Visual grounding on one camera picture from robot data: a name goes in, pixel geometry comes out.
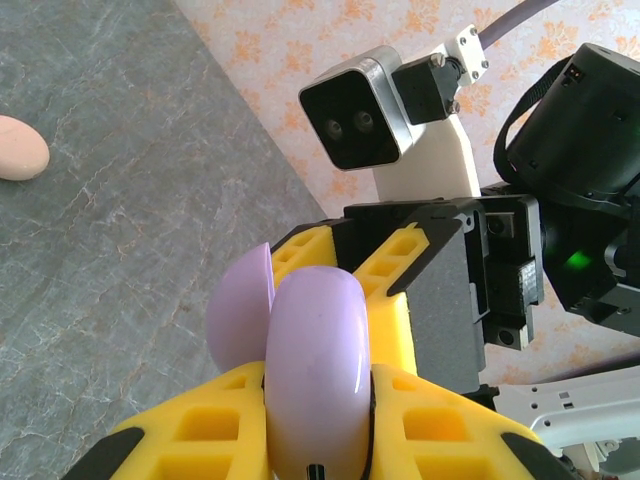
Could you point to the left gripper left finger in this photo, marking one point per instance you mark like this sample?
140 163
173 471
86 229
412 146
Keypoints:
200 430

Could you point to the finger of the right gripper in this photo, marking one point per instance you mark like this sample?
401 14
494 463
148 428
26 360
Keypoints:
305 245
445 310

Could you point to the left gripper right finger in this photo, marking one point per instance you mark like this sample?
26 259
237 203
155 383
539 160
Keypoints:
440 435

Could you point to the purple earbud charging case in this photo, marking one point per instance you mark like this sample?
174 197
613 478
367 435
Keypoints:
315 350

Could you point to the pink earbud charging case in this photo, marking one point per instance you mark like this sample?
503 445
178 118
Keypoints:
20 150

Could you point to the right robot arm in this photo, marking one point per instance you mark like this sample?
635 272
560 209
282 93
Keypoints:
575 400

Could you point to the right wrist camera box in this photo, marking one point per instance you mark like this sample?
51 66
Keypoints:
360 110

